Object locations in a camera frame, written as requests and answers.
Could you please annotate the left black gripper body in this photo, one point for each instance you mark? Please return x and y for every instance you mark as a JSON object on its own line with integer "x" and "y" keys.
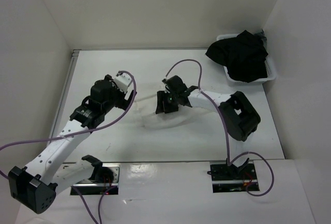
{"x": 118, "y": 96}

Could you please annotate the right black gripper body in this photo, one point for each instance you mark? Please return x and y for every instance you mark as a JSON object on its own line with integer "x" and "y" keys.
{"x": 175, "y": 93}

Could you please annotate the white skirt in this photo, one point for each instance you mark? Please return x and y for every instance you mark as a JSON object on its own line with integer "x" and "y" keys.
{"x": 143, "y": 112}

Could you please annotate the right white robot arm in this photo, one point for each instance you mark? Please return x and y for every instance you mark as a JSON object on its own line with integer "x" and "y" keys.
{"x": 238, "y": 116}

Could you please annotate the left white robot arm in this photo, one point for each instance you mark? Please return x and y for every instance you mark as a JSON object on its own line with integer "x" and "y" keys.
{"x": 38, "y": 183}

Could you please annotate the black skirt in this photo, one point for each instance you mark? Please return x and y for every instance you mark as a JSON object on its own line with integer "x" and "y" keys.
{"x": 243, "y": 55}

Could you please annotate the white plastic basket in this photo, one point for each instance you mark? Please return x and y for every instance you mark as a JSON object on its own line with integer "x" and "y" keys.
{"x": 270, "y": 69}

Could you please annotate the grey garment in basket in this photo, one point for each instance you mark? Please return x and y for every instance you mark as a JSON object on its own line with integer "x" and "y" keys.
{"x": 261, "y": 35}

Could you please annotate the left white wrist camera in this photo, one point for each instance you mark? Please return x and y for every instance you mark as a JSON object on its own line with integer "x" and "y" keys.
{"x": 123, "y": 82}

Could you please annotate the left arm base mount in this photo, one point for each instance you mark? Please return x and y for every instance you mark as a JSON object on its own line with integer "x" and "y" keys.
{"x": 108, "y": 180}

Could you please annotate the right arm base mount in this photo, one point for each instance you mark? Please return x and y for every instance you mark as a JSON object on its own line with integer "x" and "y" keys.
{"x": 233, "y": 179}

